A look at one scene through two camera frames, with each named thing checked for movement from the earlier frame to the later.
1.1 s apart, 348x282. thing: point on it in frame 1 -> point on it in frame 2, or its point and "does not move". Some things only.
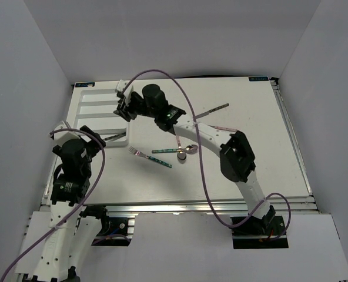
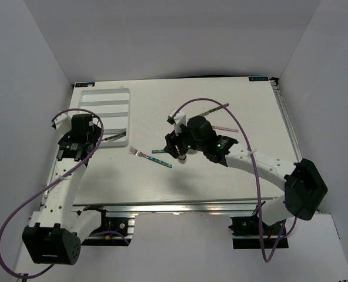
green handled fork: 153,158 does not move
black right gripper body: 134,107 -> 184,142
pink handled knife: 223,128 does not move
